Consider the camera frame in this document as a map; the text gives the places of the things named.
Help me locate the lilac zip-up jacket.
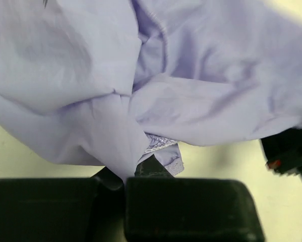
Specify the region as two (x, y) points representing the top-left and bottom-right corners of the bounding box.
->
(0, 1), (302, 179)

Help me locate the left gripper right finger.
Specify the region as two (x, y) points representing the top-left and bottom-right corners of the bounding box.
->
(125, 156), (265, 241)

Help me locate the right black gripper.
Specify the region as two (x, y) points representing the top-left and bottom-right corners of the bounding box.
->
(261, 129), (302, 178)

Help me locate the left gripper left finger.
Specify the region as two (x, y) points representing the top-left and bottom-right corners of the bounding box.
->
(0, 168), (125, 241)

